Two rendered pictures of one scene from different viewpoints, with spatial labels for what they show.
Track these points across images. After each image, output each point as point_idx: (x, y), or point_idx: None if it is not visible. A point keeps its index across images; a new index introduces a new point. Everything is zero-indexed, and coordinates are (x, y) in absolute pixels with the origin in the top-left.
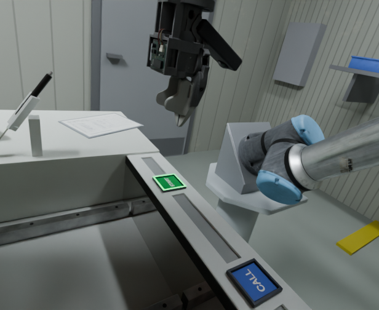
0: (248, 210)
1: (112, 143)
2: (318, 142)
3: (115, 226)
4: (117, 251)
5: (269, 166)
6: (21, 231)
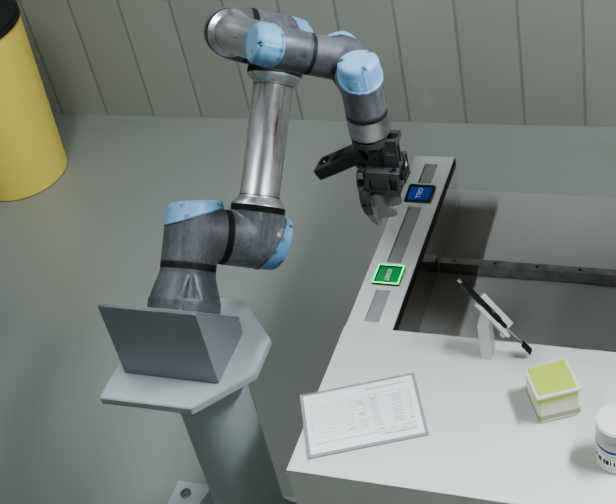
0: None
1: (392, 355)
2: (262, 176)
3: None
4: (452, 325)
5: (276, 235)
6: None
